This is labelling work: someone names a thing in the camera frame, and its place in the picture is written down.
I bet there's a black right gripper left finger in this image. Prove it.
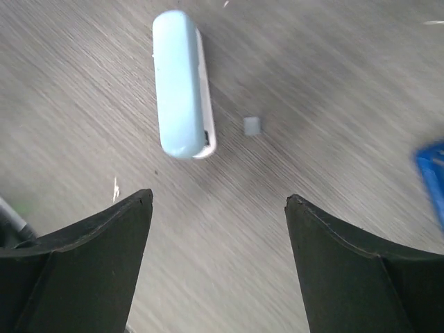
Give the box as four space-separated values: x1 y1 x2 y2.
1 189 153 332

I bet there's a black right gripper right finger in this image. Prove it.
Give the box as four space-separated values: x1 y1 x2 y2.
284 194 443 332

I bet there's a light blue small stapler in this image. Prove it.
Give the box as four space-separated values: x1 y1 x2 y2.
152 10 217 159

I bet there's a small grey staple piece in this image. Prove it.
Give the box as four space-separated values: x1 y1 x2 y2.
244 117 261 136

